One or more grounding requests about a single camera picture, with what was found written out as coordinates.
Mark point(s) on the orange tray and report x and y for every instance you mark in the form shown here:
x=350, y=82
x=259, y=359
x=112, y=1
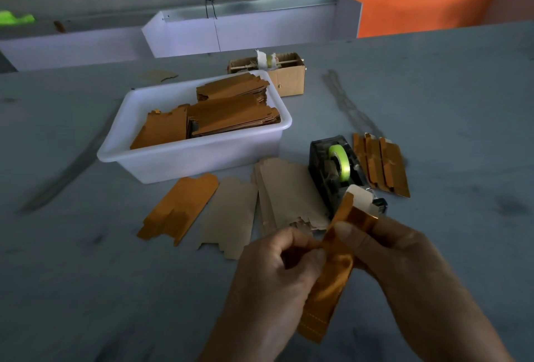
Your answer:
x=434, y=3

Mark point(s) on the neon green object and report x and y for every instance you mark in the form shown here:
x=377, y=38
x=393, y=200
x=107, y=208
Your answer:
x=15, y=18

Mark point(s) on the person's right forearm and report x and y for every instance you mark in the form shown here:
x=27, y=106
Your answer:
x=467, y=345

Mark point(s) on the pile of beige blanks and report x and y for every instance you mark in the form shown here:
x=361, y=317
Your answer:
x=292, y=195

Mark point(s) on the person's left hand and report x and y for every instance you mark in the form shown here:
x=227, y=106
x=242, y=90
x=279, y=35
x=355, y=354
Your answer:
x=263, y=287

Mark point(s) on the white plastic bin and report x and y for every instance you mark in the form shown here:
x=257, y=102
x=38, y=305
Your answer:
x=192, y=161

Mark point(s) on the gold cartons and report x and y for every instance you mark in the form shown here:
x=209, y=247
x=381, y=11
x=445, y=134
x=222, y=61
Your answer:
x=234, y=115

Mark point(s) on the black tape dispenser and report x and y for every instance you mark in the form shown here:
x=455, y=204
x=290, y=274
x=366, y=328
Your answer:
x=321, y=170

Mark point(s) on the long white tray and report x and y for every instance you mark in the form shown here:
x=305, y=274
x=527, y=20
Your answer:
x=75, y=50
x=284, y=28

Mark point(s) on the small cardboard box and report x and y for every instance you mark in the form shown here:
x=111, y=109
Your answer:
x=290, y=82

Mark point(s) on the person's right hand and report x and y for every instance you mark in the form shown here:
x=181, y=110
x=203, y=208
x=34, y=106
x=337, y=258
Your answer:
x=409, y=282

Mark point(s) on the person's left forearm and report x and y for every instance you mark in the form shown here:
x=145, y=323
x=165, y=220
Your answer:
x=238, y=347

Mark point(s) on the green tape roll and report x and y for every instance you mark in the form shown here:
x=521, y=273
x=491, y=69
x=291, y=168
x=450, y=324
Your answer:
x=340, y=161

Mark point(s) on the single beige blank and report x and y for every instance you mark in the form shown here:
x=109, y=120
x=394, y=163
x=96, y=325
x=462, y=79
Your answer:
x=229, y=216

